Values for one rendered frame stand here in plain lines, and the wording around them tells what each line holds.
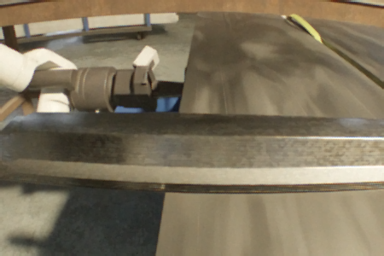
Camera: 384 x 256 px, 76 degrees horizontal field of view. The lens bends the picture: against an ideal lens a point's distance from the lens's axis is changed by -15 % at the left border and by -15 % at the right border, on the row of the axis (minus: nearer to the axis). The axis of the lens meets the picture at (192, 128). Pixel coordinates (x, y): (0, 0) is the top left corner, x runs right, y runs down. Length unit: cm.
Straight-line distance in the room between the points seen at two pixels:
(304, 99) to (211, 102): 9
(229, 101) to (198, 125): 10
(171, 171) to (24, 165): 9
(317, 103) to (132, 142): 18
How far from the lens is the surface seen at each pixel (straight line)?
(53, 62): 57
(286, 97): 28
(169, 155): 16
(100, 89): 51
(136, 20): 362
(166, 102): 143
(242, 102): 25
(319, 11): 103
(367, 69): 44
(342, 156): 18
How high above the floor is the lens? 85
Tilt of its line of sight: 31 degrees down
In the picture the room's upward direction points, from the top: straight up
